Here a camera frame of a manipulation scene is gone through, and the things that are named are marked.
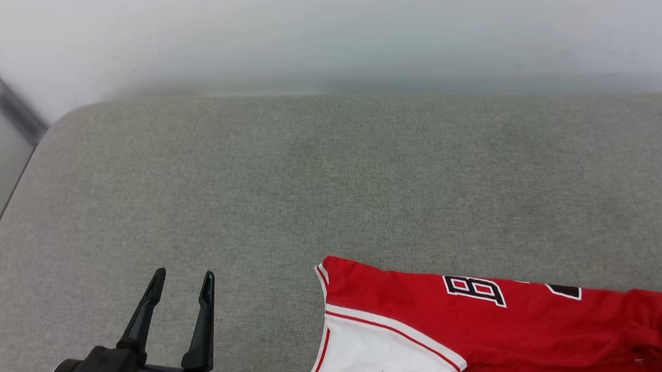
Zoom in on red and white jersey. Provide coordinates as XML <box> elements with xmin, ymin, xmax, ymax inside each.
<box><xmin>296</xmin><ymin>235</ymin><xmax>662</xmax><ymax>372</ymax></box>

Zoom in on grey fabric sofa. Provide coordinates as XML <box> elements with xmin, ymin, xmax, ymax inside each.
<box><xmin>0</xmin><ymin>67</ymin><xmax>662</xmax><ymax>372</ymax></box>

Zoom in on grey metal wall rail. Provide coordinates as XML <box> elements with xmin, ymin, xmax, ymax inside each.
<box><xmin>0</xmin><ymin>17</ymin><xmax>51</xmax><ymax>150</ymax></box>

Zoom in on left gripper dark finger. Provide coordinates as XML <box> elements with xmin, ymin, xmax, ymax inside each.
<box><xmin>111</xmin><ymin>268</ymin><xmax>172</xmax><ymax>367</ymax></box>
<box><xmin>175</xmin><ymin>270</ymin><xmax>221</xmax><ymax>372</ymax></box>

